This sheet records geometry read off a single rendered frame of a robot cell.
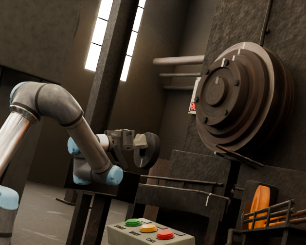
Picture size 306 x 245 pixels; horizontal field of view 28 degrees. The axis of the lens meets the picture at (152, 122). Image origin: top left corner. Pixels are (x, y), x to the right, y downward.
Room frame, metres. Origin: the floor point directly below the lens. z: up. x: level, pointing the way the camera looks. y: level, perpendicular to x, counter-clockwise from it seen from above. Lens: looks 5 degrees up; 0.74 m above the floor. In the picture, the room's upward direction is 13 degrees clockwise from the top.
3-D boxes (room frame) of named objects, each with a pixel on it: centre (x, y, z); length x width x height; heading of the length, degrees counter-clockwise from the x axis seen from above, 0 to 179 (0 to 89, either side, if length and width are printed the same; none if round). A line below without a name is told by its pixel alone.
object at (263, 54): (2.48, -0.32, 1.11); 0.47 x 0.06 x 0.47; 32
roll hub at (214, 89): (2.43, -0.23, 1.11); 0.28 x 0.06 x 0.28; 32
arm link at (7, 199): (1.94, 0.42, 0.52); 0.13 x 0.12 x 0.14; 54
